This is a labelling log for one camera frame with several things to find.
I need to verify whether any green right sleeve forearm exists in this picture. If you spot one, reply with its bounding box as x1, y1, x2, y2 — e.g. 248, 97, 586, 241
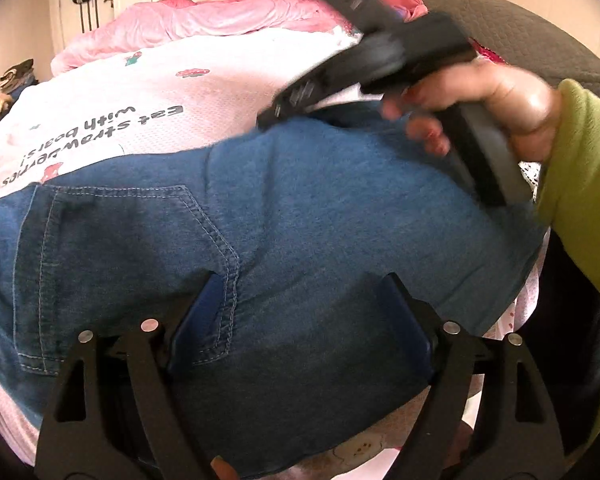
534, 78, 600, 436

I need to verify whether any pile of folded clothes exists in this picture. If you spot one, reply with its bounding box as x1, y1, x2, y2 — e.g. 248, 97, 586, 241
0, 58, 38, 122

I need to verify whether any person's right hand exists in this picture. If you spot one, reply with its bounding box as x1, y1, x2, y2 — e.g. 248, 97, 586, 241
381, 60, 562, 162

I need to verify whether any grey padded headboard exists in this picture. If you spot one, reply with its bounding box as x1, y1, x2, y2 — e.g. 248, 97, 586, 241
424, 0, 600, 97

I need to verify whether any pink crumpled duvet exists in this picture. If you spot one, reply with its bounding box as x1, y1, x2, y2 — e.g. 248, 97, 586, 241
49, 0, 429, 76

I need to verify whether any blue denim pants lace hem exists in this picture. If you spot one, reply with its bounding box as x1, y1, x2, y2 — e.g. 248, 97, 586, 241
0, 103, 544, 478

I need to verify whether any pink strawberry print bedsheet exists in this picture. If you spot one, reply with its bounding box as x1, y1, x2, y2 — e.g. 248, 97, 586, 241
0, 27, 552, 480

